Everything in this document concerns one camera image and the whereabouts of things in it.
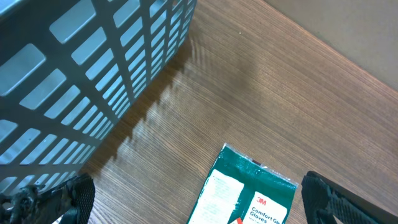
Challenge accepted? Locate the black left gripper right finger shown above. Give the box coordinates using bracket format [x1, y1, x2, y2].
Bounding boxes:
[302, 171, 397, 224]

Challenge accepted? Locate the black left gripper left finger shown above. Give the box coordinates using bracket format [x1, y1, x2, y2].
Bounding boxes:
[1, 174, 95, 223]

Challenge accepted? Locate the green 3M glove package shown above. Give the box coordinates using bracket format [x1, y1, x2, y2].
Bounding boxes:
[187, 144, 298, 224]

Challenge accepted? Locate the grey plastic mesh basket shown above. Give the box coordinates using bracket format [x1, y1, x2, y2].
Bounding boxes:
[1, 0, 197, 195]

